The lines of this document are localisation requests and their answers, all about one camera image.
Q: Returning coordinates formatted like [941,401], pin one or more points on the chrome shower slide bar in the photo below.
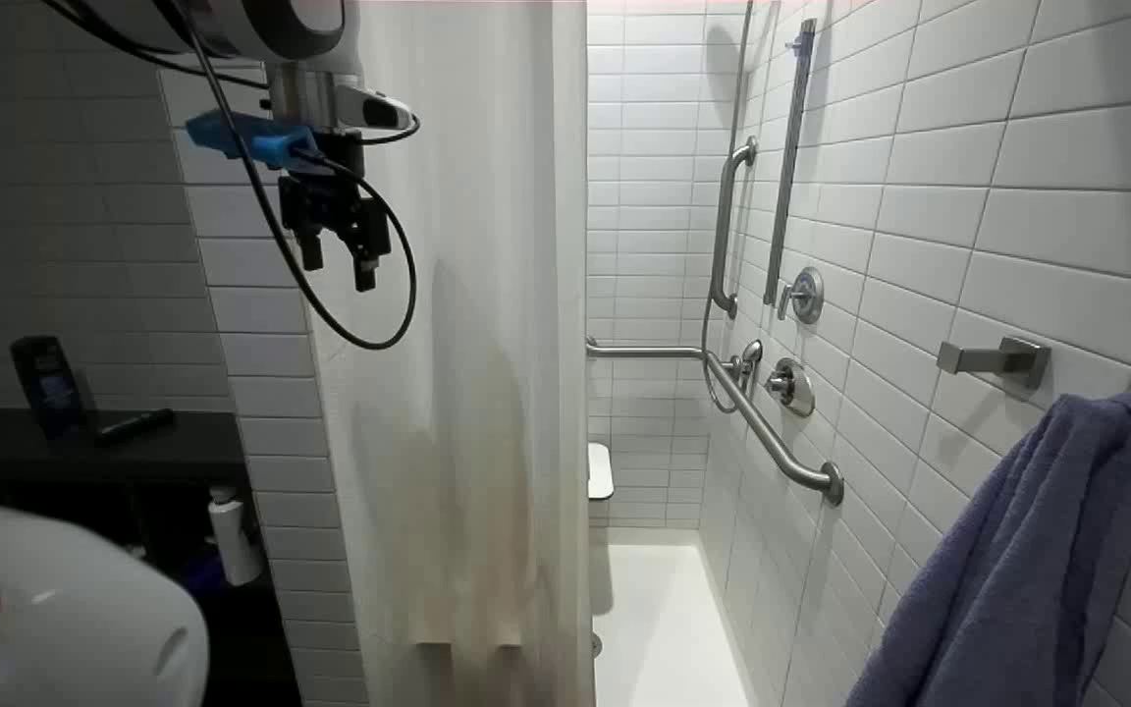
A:
[791,160]

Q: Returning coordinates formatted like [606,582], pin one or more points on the black remote control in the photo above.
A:
[136,426]

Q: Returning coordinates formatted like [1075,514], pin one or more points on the white soap dispenser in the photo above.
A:
[598,472]

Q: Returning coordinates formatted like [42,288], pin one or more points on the blue hanging towel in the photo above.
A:
[1022,574]

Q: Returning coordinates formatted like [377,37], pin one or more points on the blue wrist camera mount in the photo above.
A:
[245,135]

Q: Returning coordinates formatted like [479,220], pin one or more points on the white shower curtain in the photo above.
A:
[459,394]

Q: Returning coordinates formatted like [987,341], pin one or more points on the white plastic bottle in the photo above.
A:
[232,534]

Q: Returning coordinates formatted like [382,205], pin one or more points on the short chrome grab bar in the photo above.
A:
[723,228]

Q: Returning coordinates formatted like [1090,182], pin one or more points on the black shelf unit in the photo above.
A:
[94,452]

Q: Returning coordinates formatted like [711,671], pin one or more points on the chrome hand shower head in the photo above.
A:
[746,362]

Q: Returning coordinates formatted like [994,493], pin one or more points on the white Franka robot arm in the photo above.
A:
[266,21]

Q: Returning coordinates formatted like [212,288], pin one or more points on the square metal wall hook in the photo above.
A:
[1001,359]

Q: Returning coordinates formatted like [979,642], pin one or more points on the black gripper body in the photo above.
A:
[332,199]

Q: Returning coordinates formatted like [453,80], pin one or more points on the long chrome corner grab bar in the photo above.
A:
[764,426]

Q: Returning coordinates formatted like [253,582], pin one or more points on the round chrome valve red mark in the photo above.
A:
[791,385]

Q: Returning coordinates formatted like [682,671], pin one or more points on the chrome shower head rail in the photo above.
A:
[736,91]

